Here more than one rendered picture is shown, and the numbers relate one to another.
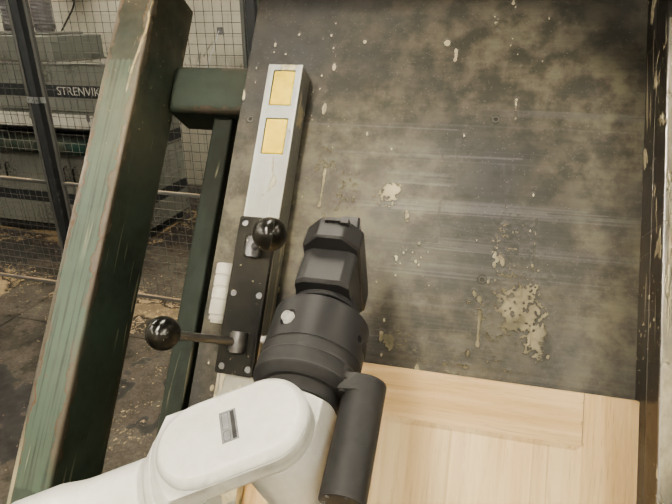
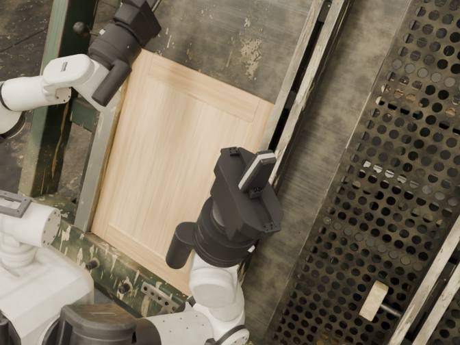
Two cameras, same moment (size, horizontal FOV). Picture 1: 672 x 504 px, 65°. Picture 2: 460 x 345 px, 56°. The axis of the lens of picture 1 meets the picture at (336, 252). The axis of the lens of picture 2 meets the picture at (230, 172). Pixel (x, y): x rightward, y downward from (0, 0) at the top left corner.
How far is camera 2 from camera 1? 0.61 m
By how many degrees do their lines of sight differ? 30
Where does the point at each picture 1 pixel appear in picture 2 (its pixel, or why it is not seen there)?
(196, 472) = (50, 79)
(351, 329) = (124, 42)
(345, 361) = (116, 54)
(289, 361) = (94, 49)
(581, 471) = (248, 132)
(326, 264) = (125, 11)
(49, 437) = not seen: hidden behind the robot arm
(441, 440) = (198, 105)
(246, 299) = not seen: hidden behind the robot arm
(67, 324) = (58, 17)
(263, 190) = not seen: outside the picture
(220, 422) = (62, 65)
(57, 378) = (54, 42)
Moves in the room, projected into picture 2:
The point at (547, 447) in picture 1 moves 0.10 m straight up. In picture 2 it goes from (239, 119) to (239, 85)
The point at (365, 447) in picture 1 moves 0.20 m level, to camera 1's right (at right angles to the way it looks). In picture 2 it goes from (109, 85) to (202, 109)
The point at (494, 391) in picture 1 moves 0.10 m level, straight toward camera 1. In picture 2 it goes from (224, 89) to (195, 109)
